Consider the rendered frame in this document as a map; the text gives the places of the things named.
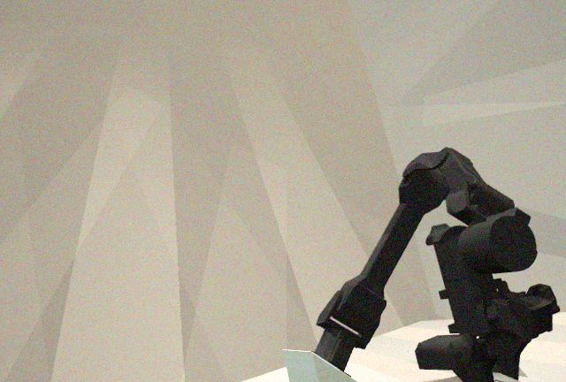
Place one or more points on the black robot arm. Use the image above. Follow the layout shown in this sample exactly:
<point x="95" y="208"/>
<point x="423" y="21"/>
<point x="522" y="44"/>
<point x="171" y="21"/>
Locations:
<point x="496" y="240"/>

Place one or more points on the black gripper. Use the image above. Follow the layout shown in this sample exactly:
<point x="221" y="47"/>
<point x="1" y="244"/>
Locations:
<point x="472" y="359"/>

